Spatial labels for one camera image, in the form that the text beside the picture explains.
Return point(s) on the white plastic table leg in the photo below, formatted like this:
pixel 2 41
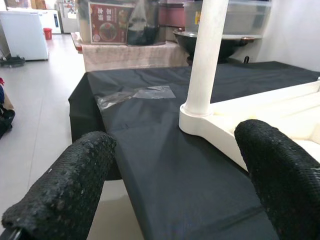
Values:
pixel 207 62

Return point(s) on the white plastic children table top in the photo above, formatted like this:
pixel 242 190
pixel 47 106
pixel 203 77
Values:
pixel 275 107

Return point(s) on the red small bucket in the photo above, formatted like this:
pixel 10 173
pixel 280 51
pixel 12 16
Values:
pixel 47 33

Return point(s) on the clear plastic storage box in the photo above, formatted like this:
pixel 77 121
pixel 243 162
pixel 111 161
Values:
pixel 245 17

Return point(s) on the black tablecloth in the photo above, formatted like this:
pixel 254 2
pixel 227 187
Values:
pixel 175 162

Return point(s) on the orange lidded storage box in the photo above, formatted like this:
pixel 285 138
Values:
pixel 107 25

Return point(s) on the beige cloth covered stand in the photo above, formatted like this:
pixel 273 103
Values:
pixel 130 56

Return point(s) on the black floor stand base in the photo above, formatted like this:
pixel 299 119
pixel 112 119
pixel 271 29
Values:
pixel 12 62

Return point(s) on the red cloth item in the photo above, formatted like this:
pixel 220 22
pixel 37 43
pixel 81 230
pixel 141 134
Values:
pixel 2 81

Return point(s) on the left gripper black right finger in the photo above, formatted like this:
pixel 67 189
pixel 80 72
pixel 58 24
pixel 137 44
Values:
pixel 282 180

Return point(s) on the white appliance blue label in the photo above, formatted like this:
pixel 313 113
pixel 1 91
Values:
pixel 53 21

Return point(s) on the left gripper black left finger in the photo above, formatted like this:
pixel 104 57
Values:
pixel 65 187

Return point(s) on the clear tape strip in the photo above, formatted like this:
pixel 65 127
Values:
pixel 155 93

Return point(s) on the black wok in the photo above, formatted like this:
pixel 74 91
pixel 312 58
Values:
pixel 232 50

